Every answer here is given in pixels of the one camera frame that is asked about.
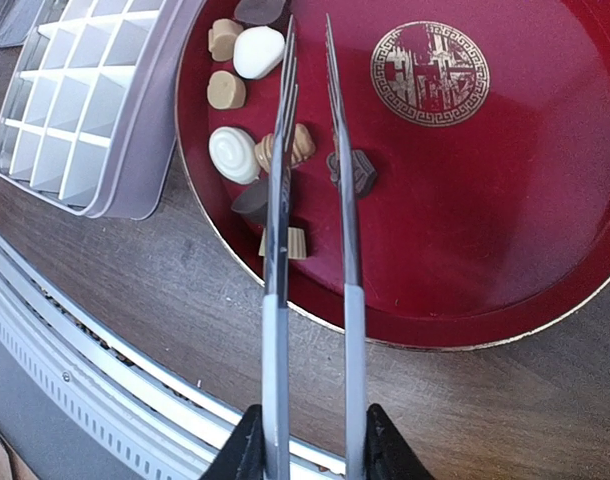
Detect aluminium front rail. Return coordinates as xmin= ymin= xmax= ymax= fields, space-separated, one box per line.
xmin=0 ymin=219 xmax=346 ymax=480

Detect brown cylinder chocolate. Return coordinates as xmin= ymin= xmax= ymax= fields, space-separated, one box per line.
xmin=253 ymin=123 xmax=316 ymax=174

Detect white oval chocolate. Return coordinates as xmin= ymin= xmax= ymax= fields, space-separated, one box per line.
xmin=233 ymin=26 xmax=285 ymax=80
xmin=208 ymin=126 xmax=261 ymax=185

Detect silver divided tin box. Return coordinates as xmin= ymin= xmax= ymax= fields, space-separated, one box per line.
xmin=0 ymin=0 xmax=202 ymax=220

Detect dark chocolate piece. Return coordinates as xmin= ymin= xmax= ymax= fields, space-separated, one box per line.
xmin=234 ymin=0 xmax=289 ymax=26

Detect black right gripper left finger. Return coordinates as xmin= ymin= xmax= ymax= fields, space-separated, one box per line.
xmin=200 ymin=404 xmax=265 ymax=480

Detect tan square chocolate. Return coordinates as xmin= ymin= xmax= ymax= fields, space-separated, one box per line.
xmin=208 ymin=18 xmax=244 ymax=62

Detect round tan chocolate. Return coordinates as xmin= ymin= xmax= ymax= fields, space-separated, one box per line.
xmin=207 ymin=70 xmax=246 ymax=110

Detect white metal tongs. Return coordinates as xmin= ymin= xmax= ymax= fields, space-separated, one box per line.
xmin=260 ymin=13 xmax=369 ymax=480

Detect dark round chocolate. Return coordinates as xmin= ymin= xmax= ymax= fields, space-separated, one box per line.
xmin=326 ymin=149 xmax=377 ymax=199

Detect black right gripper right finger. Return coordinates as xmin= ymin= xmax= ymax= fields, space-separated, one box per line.
xmin=365 ymin=403 xmax=435 ymax=480

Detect dark cup chocolate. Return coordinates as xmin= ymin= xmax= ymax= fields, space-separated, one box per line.
xmin=231 ymin=178 xmax=269 ymax=225

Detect red round tray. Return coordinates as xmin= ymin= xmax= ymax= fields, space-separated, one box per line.
xmin=174 ymin=0 xmax=610 ymax=352

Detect tan cube chocolate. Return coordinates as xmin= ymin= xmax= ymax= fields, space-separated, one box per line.
xmin=258 ymin=227 xmax=308 ymax=261

